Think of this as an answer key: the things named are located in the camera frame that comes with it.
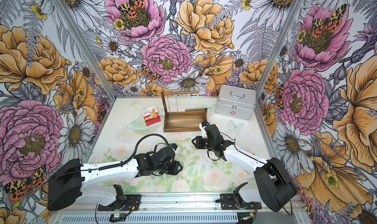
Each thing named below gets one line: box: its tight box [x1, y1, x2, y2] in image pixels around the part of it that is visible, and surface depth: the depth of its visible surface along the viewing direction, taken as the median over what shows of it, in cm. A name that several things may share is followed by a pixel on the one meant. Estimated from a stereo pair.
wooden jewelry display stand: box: [161, 90, 208, 133], surface depth 107 cm
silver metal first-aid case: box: [215, 84, 257, 121], surface depth 104 cm
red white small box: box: [141, 105, 162, 127], surface depth 107 cm
